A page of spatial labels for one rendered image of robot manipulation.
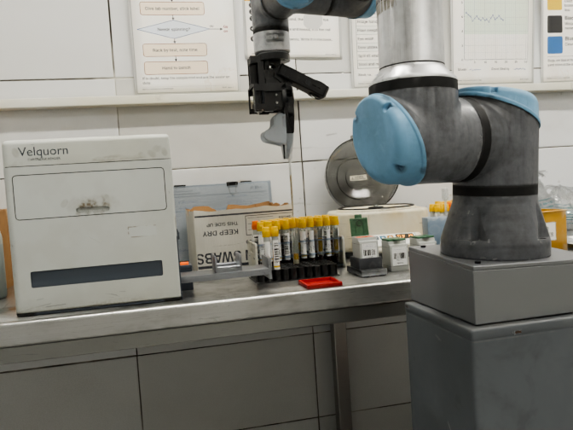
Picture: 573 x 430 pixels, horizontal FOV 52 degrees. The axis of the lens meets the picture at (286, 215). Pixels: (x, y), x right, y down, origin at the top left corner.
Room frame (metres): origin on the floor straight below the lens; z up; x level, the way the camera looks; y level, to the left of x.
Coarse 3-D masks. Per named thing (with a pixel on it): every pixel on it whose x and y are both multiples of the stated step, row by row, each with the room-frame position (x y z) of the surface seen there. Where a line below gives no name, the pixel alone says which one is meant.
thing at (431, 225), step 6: (438, 216) 1.34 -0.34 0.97; (444, 216) 1.33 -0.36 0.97; (426, 222) 1.30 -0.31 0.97; (432, 222) 1.30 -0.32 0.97; (438, 222) 1.30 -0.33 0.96; (444, 222) 1.30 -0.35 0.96; (426, 228) 1.31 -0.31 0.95; (432, 228) 1.30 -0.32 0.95; (438, 228) 1.30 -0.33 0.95; (426, 234) 1.31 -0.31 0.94; (432, 234) 1.30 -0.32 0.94; (438, 234) 1.30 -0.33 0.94; (438, 240) 1.30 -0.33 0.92
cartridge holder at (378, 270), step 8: (352, 256) 1.23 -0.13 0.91; (352, 264) 1.22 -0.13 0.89; (360, 264) 1.18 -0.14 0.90; (368, 264) 1.19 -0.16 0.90; (376, 264) 1.19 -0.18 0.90; (352, 272) 1.22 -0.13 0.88; (360, 272) 1.17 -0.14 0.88; (368, 272) 1.17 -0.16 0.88; (376, 272) 1.17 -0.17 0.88; (384, 272) 1.17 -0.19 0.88
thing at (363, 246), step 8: (352, 240) 1.23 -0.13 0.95; (360, 240) 1.20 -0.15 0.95; (368, 240) 1.20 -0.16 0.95; (376, 240) 1.20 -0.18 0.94; (352, 248) 1.23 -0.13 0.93; (360, 248) 1.19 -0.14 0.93; (368, 248) 1.19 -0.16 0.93; (376, 248) 1.19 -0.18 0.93; (360, 256) 1.19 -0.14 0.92; (368, 256) 1.19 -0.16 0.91; (376, 256) 1.19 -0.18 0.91
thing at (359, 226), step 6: (354, 216) 1.24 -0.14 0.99; (360, 216) 1.24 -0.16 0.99; (354, 222) 1.24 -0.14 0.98; (360, 222) 1.24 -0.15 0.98; (366, 222) 1.24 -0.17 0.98; (354, 228) 1.24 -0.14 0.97; (360, 228) 1.24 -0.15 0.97; (366, 228) 1.24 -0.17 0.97; (354, 234) 1.23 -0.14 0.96; (360, 234) 1.24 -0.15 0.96; (366, 234) 1.24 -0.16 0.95
